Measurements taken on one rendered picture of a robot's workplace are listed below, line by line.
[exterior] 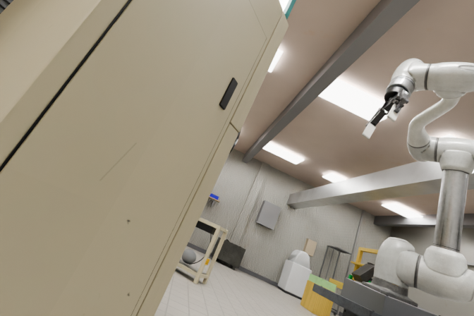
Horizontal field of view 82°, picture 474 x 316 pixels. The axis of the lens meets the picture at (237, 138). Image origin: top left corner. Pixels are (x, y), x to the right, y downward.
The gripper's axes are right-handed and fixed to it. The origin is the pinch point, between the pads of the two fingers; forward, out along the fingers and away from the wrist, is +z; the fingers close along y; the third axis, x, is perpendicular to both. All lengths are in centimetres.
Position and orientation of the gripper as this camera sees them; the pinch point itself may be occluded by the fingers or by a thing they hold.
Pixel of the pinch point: (378, 126)
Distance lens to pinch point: 109.8
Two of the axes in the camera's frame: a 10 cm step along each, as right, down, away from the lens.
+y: -2.0, 4.3, 8.8
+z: -6.0, 6.5, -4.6
